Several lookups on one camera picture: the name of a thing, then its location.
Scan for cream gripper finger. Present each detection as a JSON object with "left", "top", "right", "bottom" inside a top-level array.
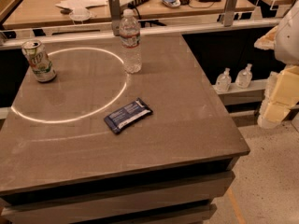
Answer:
[
  {"left": 257, "top": 65, "right": 299, "bottom": 129},
  {"left": 254, "top": 26, "right": 278, "bottom": 50}
]

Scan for blue rxbar blueberry bar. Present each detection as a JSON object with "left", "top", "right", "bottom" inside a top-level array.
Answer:
[{"left": 104, "top": 98, "right": 153, "bottom": 134}]

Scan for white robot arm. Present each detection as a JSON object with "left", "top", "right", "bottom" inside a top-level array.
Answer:
[{"left": 254, "top": 1, "right": 299, "bottom": 129}]

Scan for green white 7up can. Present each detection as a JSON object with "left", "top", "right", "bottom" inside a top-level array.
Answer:
[{"left": 21, "top": 39, "right": 56, "bottom": 82}]

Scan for right clear sanitizer bottle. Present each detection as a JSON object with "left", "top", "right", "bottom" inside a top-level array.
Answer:
[{"left": 235, "top": 63, "right": 252, "bottom": 88}]

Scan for clear sanitizer bottle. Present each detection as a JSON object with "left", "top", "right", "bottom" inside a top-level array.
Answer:
[
  {"left": 215, "top": 68, "right": 232, "bottom": 92},
  {"left": 235, "top": 63, "right": 252, "bottom": 88}
]

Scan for left clear sanitizer bottle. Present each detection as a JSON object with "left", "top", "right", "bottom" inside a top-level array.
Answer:
[{"left": 215, "top": 68, "right": 232, "bottom": 92}]

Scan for blue white face mask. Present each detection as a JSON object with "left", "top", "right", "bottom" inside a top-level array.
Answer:
[{"left": 161, "top": 0, "right": 180, "bottom": 7}]

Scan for upper grey cabinet drawer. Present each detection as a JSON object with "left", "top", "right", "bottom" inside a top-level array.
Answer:
[{"left": 3, "top": 171, "right": 235, "bottom": 224}]

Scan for grey cabinet drawer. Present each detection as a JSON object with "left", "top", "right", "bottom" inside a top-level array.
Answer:
[
  {"left": 3, "top": 171, "right": 235, "bottom": 224},
  {"left": 102, "top": 203, "right": 218, "bottom": 224}
]

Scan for clear plastic water bottle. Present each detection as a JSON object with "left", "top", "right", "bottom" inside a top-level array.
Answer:
[{"left": 120, "top": 9, "right": 142, "bottom": 74}]

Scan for lower grey cabinet drawer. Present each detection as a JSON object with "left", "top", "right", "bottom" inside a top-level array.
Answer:
[{"left": 102, "top": 203, "right": 218, "bottom": 224}]

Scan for white paper sheets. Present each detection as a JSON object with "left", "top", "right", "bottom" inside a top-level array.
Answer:
[{"left": 56, "top": 0, "right": 108, "bottom": 9}]

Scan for wooden background desk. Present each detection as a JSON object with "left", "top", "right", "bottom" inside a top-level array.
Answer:
[{"left": 2, "top": 0, "right": 261, "bottom": 30}]

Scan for right grey metal post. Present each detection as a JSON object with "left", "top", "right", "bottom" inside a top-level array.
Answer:
[{"left": 222, "top": 0, "right": 237, "bottom": 27}]

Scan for grey metal post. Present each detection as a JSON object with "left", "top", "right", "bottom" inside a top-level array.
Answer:
[
  {"left": 108, "top": 0, "right": 121, "bottom": 36},
  {"left": 222, "top": 0, "right": 237, "bottom": 27}
]

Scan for left grey metal post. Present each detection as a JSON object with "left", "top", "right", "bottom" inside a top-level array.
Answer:
[{"left": 108, "top": 0, "right": 121, "bottom": 36}]

